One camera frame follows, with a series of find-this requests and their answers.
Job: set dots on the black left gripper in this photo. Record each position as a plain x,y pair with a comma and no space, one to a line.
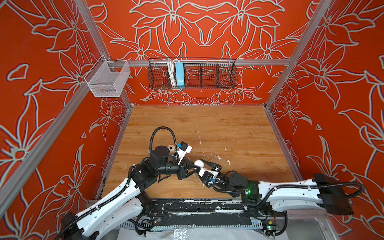
183,170

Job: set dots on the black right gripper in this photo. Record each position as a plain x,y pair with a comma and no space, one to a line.
215,165

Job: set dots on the white round disc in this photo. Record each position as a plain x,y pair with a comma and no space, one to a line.
200,164

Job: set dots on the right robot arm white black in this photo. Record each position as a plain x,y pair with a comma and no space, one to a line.
320,192

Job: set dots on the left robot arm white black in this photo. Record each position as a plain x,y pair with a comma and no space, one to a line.
129,201

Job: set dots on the small green circuit board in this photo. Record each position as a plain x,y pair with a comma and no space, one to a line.
270,230

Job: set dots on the blue flat box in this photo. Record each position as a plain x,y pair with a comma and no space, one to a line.
180,75

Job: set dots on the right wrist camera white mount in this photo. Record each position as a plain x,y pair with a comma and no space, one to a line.
207,177

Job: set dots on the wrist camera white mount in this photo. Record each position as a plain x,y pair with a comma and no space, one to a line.
182,149
207,177

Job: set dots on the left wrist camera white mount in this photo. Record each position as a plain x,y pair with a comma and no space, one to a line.
182,149

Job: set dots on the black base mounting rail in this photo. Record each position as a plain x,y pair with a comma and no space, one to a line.
208,213

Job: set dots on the black wire wall basket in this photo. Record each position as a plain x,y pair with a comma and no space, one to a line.
200,74

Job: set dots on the clear plastic wall bin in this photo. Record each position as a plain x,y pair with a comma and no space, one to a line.
107,79

